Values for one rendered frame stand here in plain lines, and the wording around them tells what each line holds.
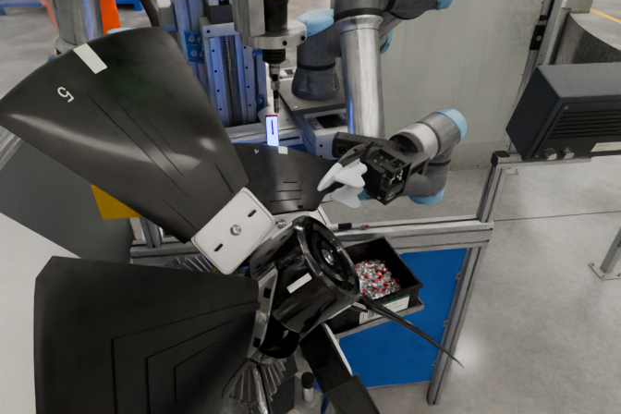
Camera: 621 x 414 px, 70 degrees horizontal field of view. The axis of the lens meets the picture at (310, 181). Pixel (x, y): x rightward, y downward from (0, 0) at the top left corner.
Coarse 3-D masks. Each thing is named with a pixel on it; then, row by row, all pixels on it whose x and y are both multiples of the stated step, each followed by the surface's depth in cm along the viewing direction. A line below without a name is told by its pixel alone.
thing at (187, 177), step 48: (96, 48) 48; (144, 48) 52; (48, 96) 44; (96, 96) 46; (144, 96) 49; (192, 96) 53; (48, 144) 43; (96, 144) 46; (144, 144) 48; (192, 144) 51; (144, 192) 48; (192, 192) 50
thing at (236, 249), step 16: (240, 192) 53; (224, 208) 52; (240, 208) 53; (256, 208) 54; (208, 224) 51; (224, 224) 52; (240, 224) 53; (256, 224) 54; (272, 224) 54; (192, 240) 50; (208, 240) 51; (224, 240) 52; (240, 240) 53; (256, 240) 53; (208, 256) 51; (224, 256) 52; (240, 256) 52; (224, 272) 51
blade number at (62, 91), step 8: (64, 80) 45; (56, 88) 44; (64, 88) 45; (72, 88) 45; (56, 96) 44; (64, 96) 45; (72, 96) 45; (80, 96) 46; (64, 104) 44; (72, 104) 45
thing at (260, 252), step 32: (320, 224) 56; (256, 256) 52; (288, 256) 49; (320, 256) 52; (320, 288) 48; (352, 288) 52; (288, 320) 49; (320, 320) 51; (256, 352) 50; (288, 352) 54
